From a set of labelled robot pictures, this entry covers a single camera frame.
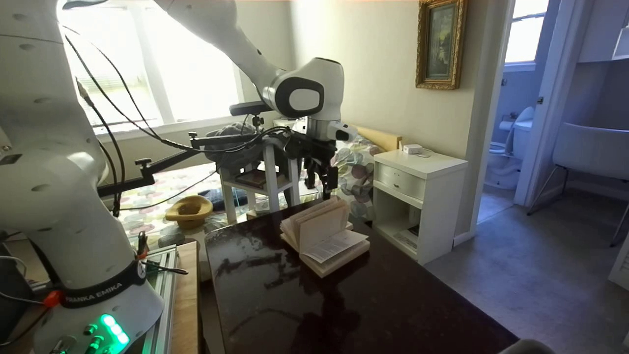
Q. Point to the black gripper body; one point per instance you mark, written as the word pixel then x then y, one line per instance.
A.
pixel 320 155

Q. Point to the purple paperback book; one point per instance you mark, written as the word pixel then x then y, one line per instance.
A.
pixel 326 247

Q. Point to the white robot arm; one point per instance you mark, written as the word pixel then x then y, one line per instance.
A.
pixel 51 170

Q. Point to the white stool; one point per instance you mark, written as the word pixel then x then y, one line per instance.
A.
pixel 269 178

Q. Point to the wooden headboard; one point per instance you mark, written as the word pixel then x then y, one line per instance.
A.
pixel 383 139

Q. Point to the blue cloth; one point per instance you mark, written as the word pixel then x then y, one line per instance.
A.
pixel 226 200

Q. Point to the small white box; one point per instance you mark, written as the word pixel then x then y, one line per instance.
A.
pixel 412 151

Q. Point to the white nightstand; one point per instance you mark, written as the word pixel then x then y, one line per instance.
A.
pixel 438 198

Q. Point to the yellow bowl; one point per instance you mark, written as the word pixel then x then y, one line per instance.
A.
pixel 188 210

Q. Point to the gold framed picture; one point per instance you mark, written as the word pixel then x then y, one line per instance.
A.
pixel 440 43

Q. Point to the wooden board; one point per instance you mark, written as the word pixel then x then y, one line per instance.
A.
pixel 186 302

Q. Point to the white toilet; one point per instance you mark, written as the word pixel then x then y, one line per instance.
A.
pixel 517 145

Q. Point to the white door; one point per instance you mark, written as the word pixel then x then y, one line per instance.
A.
pixel 550 100

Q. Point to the gray rounded object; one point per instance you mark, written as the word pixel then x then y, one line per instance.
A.
pixel 526 347

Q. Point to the white bassinet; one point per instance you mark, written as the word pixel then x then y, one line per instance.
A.
pixel 589 151

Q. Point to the black camera on mount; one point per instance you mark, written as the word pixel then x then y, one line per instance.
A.
pixel 249 107

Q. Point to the aluminium rail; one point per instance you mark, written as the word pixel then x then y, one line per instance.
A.
pixel 159 308

